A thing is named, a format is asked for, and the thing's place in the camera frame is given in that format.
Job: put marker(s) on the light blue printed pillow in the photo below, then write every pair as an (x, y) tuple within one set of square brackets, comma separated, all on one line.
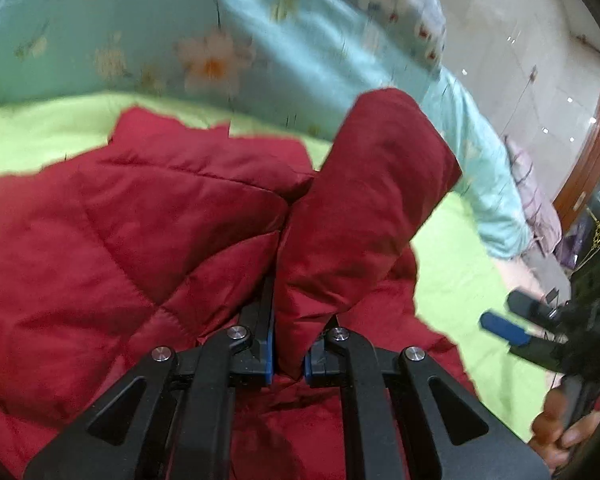
[(405, 5)]

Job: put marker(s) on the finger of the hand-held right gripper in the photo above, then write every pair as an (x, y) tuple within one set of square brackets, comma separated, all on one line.
[(502, 327), (527, 305)]

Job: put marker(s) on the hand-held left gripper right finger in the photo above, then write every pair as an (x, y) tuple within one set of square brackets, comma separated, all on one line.
[(308, 366)]

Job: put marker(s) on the teal floral quilt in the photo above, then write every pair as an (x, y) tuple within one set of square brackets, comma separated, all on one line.
[(300, 60)]

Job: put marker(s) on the person's right hand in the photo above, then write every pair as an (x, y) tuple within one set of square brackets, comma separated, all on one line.
[(555, 425)]

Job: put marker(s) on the pink plaid cloth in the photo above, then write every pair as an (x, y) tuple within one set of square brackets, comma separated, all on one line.
[(535, 195)]

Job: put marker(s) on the red padded jacket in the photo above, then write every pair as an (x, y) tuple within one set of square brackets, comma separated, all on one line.
[(145, 240)]

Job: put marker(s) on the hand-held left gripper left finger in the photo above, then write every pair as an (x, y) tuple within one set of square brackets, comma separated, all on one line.
[(267, 360)]

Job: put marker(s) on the green bed sheet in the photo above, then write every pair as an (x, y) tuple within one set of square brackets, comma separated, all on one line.
[(460, 290)]

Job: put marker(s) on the wooden door frame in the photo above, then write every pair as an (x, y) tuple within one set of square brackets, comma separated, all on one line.
[(595, 145)]

